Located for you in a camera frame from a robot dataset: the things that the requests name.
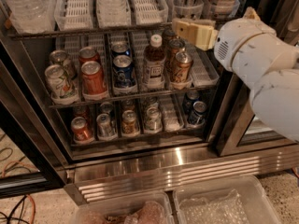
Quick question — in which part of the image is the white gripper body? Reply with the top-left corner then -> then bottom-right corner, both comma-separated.
214,18 -> 277,72

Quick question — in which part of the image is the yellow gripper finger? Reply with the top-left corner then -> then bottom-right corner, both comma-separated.
243,7 -> 261,21
172,18 -> 219,51

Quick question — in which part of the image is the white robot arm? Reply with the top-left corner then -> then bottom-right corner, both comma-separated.
172,7 -> 299,143

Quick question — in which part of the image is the white empty shelf tray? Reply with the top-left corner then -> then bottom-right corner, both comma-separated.
186,43 -> 219,88

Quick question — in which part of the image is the brown tea bottle white cap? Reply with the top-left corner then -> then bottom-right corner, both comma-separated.
143,35 -> 165,85

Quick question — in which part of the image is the gold bottom shelf can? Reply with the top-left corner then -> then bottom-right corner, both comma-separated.
122,110 -> 139,134

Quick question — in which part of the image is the stainless steel display fridge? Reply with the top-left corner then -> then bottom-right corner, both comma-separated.
0,0 -> 299,204

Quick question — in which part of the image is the white top shelf tray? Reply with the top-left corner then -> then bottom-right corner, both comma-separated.
54,0 -> 93,31

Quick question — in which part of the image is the silver bottom shelf can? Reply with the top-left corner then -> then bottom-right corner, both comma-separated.
96,113 -> 115,137

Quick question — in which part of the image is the orange bottom shelf can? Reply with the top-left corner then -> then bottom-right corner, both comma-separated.
71,117 -> 93,141

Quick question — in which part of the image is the clear water bottle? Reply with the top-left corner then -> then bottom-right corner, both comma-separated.
5,0 -> 57,34

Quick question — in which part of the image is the gold middle coffee can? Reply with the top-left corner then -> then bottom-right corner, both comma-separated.
165,38 -> 185,73

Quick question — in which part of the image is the gold coffee can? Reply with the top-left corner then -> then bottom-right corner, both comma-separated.
171,51 -> 193,83
162,28 -> 178,48
165,38 -> 185,73

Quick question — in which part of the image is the gold front coffee can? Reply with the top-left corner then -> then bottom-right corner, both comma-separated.
171,51 -> 193,83

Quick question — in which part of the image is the gold rear coffee can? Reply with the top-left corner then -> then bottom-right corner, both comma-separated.
162,28 -> 178,48

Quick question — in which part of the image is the blue bottom rear can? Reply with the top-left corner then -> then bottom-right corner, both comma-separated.
182,91 -> 200,114

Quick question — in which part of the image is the blue rear soda can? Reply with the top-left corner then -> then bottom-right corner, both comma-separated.
111,41 -> 131,57

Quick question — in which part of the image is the blue soda can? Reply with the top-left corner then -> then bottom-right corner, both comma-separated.
111,41 -> 131,57
113,55 -> 135,88

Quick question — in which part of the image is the blue bottom front can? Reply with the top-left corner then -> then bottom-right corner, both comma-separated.
188,101 -> 207,125

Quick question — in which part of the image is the blue front soda can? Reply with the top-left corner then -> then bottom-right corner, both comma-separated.
113,55 -> 135,88

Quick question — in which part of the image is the white green bottom can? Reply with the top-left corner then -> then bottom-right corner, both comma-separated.
145,106 -> 162,132

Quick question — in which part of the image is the orange rear soda can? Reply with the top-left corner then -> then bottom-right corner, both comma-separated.
78,47 -> 100,64

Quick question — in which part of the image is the orange soda can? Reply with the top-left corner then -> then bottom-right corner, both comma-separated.
78,47 -> 100,64
81,61 -> 107,95

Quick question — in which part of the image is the orange front soda can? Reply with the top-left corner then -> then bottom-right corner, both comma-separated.
81,61 -> 107,95

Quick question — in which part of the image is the silver rear soda can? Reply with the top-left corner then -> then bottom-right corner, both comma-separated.
50,49 -> 77,80

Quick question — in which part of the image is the white green soda can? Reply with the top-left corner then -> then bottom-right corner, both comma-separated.
45,64 -> 76,99

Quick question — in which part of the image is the right clear plastic bin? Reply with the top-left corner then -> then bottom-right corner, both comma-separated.
173,175 -> 282,224

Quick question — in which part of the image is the clear plastic bin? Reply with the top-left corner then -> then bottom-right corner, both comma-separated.
69,191 -> 175,224
173,175 -> 282,224

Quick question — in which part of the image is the left clear plastic bin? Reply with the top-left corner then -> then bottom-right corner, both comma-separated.
69,191 -> 175,224

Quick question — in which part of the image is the orange floor cable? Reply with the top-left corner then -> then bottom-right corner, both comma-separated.
0,161 -> 36,224

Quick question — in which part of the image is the black floor cable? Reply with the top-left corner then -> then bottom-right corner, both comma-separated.
0,133 -> 27,224

